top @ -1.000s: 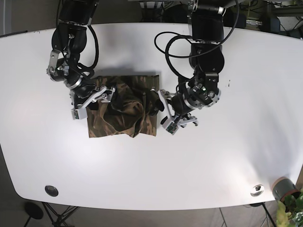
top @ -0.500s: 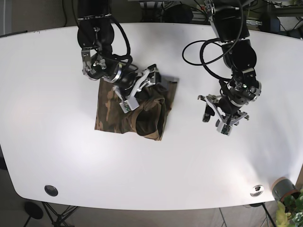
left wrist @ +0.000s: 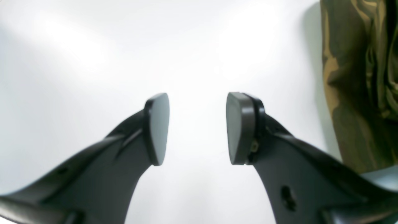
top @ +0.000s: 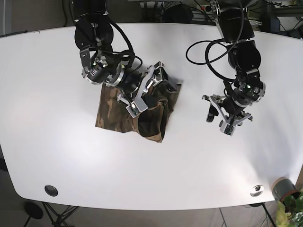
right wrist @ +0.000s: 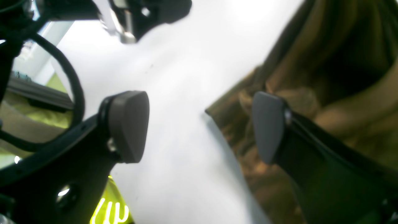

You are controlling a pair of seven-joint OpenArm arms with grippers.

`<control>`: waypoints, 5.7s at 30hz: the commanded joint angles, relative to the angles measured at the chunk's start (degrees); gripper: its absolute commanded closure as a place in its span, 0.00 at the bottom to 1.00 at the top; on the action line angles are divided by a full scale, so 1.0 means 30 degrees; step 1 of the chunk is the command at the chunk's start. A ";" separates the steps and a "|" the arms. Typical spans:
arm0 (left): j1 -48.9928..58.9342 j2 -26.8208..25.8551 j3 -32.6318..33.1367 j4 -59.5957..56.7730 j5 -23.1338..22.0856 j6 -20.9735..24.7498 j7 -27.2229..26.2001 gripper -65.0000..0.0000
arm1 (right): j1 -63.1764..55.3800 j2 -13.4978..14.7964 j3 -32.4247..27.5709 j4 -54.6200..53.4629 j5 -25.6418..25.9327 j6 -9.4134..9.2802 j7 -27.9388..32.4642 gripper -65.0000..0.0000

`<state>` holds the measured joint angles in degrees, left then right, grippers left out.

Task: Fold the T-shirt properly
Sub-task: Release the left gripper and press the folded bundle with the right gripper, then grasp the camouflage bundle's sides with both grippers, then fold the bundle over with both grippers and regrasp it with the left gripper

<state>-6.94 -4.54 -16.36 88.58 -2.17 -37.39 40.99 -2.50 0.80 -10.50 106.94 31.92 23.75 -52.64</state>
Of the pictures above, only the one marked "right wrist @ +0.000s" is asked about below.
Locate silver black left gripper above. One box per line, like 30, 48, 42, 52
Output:
37, 0, 192, 44

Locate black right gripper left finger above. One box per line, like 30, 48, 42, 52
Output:
0, 91, 150, 224

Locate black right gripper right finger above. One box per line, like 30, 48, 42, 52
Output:
252, 91, 397, 224

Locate camouflage T-shirt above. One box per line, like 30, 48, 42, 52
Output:
205, 0, 398, 224

